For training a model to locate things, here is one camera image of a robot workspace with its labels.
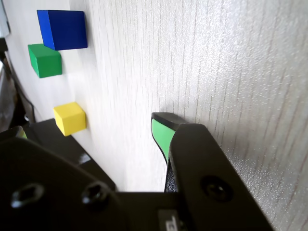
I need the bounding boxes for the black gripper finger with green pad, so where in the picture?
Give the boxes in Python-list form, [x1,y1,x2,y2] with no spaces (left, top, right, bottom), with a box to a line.
[0,126,131,231]
[151,112,275,231]

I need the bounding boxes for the green wooden cube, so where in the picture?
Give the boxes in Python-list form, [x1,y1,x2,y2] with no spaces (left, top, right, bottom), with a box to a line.
[27,43,63,78]

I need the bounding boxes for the yellow wooden cube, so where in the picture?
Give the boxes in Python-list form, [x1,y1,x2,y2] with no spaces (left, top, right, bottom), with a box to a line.
[52,101,87,137]

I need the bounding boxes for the blue wooden cube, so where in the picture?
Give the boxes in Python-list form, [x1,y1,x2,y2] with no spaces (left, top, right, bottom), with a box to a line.
[37,10,88,51]

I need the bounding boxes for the black cable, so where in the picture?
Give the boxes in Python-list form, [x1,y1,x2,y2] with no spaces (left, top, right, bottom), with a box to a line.
[4,56,37,122]

